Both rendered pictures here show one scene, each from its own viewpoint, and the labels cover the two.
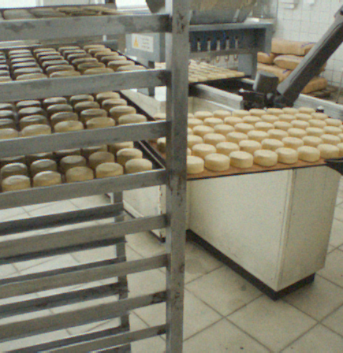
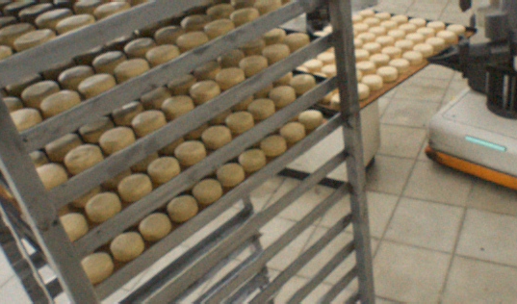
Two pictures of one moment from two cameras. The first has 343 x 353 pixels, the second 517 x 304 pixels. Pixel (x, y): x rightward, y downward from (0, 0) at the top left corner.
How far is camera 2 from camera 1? 0.51 m
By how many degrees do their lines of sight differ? 20
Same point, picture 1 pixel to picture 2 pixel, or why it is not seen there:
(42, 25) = (250, 28)
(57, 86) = (267, 76)
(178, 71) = (348, 32)
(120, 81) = (305, 55)
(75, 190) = (287, 158)
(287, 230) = not seen: hidden behind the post
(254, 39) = not seen: outside the picture
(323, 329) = (407, 200)
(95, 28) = (285, 16)
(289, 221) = not seen: hidden behind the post
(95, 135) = (295, 107)
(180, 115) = (351, 66)
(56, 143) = (271, 124)
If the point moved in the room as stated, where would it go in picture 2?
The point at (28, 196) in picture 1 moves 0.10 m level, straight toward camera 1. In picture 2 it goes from (257, 179) to (296, 199)
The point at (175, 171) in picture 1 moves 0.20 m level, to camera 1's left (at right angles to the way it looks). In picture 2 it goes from (353, 113) to (265, 146)
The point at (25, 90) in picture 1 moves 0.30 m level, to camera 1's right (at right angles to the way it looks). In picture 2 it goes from (245, 88) to (394, 38)
